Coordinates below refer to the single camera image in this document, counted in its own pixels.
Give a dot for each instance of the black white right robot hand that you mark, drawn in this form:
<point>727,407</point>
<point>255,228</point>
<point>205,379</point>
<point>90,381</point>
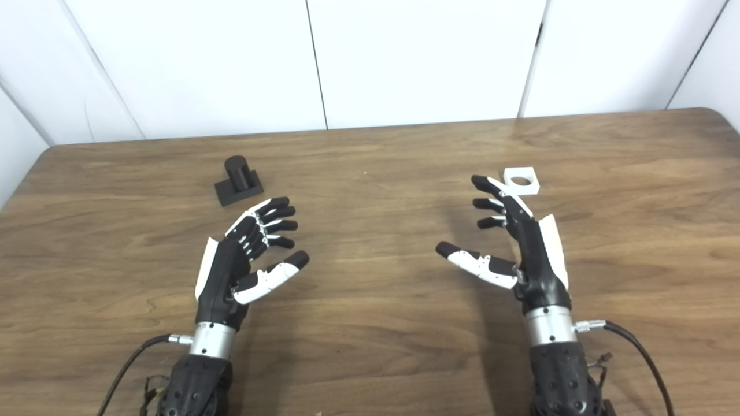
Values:
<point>537,271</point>

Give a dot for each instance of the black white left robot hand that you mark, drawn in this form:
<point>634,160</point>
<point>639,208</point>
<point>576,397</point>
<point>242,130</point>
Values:
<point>222,277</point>

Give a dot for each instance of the white square piece with hole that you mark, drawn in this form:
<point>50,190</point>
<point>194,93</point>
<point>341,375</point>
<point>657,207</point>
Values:
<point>529,186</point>

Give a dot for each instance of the black peg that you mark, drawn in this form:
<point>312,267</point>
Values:
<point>237,179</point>

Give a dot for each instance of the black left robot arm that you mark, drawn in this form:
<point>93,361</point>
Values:
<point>196,387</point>

